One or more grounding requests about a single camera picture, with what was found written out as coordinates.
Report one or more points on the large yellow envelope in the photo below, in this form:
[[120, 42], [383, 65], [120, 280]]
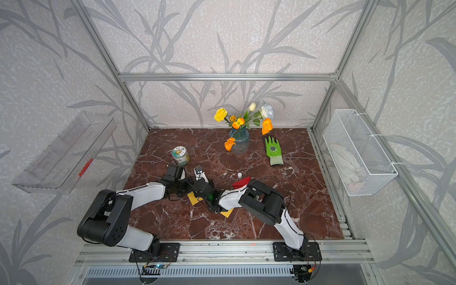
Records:
[[227, 213]]

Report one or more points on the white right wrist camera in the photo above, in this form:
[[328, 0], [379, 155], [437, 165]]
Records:
[[200, 174]]

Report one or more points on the round sunflower label jar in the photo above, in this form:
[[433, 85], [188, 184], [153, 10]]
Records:
[[180, 155]]

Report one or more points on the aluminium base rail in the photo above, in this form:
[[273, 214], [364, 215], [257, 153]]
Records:
[[231, 252]]

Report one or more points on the red envelope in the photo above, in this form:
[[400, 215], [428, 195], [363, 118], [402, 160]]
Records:
[[241, 183]]

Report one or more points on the artificial flower bouquet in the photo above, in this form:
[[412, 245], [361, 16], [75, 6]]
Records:
[[261, 117]]

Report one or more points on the white cloth in basket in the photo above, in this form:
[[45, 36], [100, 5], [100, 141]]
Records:
[[351, 172]]

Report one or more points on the white wire wall basket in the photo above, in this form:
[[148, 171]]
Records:
[[348, 129]]

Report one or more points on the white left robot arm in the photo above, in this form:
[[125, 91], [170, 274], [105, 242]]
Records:
[[107, 220]]

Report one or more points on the clear acrylic wall shelf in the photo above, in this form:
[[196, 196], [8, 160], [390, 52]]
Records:
[[60, 166]]

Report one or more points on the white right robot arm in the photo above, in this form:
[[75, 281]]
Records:
[[260, 200]]

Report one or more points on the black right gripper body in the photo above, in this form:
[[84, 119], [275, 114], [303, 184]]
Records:
[[210, 183]]

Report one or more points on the small yellow envelope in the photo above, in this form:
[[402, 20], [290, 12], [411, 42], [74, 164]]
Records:
[[193, 199]]

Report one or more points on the blue textured glass vase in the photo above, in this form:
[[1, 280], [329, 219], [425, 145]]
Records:
[[241, 137]]

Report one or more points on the green work glove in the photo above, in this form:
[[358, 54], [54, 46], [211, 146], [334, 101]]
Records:
[[273, 151]]

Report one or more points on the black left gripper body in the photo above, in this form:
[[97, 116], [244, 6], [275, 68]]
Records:
[[181, 187]]

